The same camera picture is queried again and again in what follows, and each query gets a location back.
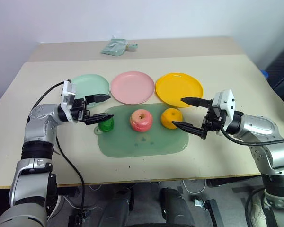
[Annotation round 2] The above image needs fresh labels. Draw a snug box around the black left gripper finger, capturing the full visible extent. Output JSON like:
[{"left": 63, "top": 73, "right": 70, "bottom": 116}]
[
  {"left": 83, "top": 113, "right": 115, "bottom": 126},
  {"left": 84, "top": 94, "right": 112, "bottom": 104}
]

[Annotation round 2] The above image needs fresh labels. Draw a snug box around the small green fruit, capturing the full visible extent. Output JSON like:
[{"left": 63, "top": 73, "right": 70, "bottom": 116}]
[{"left": 98, "top": 117, "right": 115, "bottom": 133}]

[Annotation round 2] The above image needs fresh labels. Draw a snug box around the white floor cable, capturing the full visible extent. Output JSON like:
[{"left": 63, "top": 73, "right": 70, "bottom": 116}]
[
  {"left": 182, "top": 179, "right": 207, "bottom": 195},
  {"left": 61, "top": 184, "right": 104, "bottom": 211}
]

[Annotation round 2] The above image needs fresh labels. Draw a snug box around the black table frame bar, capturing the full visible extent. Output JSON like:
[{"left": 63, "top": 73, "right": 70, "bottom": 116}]
[{"left": 207, "top": 176, "right": 263, "bottom": 188}]

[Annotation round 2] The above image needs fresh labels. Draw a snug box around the translucent green cutting mat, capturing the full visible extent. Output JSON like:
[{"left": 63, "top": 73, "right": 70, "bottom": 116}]
[{"left": 94, "top": 103, "right": 189, "bottom": 158}]

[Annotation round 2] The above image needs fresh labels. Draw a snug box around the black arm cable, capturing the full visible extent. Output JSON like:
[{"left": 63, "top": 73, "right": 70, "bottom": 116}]
[
  {"left": 219, "top": 125, "right": 284, "bottom": 146},
  {"left": 32, "top": 80, "right": 86, "bottom": 213}
]

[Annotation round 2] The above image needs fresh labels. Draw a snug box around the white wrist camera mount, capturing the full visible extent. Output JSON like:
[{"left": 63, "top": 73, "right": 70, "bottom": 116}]
[
  {"left": 213, "top": 89, "right": 236, "bottom": 137},
  {"left": 60, "top": 80, "right": 78, "bottom": 124}
]

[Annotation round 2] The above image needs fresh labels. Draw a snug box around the red apple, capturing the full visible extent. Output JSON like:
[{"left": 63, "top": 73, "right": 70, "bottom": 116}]
[{"left": 129, "top": 109, "right": 154, "bottom": 132}]

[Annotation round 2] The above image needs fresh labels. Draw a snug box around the black table foot with caster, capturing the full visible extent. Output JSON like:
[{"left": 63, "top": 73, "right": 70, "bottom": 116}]
[
  {"left": 67, "top": 210, "right": 91, "bottom": 227},
  {"left": 194, "top": 198, "right": 221, "bottom": 227}
]

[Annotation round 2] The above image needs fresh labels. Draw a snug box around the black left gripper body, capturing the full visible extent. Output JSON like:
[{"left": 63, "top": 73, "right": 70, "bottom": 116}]
[{"left": 71, "top": 97, "right": 91, "bottom": 123}]

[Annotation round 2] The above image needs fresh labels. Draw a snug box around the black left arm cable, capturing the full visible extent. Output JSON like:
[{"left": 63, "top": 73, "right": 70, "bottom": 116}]
[{"left": 32, "top": 80, "right": 86, "bottom": 213}]

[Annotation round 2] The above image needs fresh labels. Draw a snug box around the mint green plate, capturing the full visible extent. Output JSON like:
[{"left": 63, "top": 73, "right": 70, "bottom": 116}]
[{"left": 70, "top": 74, "right": 110, "bottom": 109}]

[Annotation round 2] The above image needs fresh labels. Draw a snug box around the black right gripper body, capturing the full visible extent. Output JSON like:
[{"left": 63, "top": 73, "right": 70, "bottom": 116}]
[{"left": 202, "top": 103, "right": 226, "bottom": 133}]

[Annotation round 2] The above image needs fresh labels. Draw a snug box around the dark rounded shape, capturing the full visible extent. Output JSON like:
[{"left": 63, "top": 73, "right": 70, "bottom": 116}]
[
  {"left": 160, "top": 187, "right": 196, "bottom": 227},
  {"left": 101, "top": 186, "right": 134, "bottom": 227}
]

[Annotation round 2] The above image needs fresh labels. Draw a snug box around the yellow plate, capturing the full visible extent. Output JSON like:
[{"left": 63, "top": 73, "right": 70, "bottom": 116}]
[{"left": 155, "top": 72, "right": 204, "bottom": 108}]

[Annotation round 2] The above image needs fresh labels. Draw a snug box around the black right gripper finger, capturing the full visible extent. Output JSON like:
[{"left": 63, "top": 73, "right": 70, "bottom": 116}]
[
  {"left": 171, "top": 121, "right": 208, "bottom": 140},
  {"left": 180, "top": 96, "right": 214, "bottom": 108}
]

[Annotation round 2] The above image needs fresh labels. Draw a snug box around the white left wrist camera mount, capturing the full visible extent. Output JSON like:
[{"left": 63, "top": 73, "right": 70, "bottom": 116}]
[{"left": 60, "top": 80, "right": 78, "bottom": 124}]

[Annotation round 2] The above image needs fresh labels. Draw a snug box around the green plastic bag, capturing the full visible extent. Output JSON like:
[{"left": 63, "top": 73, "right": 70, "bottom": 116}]
[{"left": 100, "top": 35, "right": 139, "bottom": 57}]

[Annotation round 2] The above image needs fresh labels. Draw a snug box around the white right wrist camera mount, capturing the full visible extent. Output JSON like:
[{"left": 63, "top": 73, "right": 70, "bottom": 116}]
[{"left": 213, "top": 89, "right": 236, "bottom": 137}]

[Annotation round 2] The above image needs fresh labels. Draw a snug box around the orange fruit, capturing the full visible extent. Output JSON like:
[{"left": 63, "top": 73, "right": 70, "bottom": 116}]
[{"left": 160, "top": 107, "right": 183, "bottom": 130}]

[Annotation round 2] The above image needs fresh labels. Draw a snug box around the pink plate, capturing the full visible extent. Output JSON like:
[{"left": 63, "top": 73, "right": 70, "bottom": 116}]
[{"left": 110, "top": 70, "right": 156, "bottom": 105}]

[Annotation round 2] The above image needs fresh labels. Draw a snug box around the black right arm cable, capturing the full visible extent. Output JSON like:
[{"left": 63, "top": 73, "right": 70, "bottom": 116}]
[{"left": 219, "top": 125, "right": 284, "bottom": 146}]

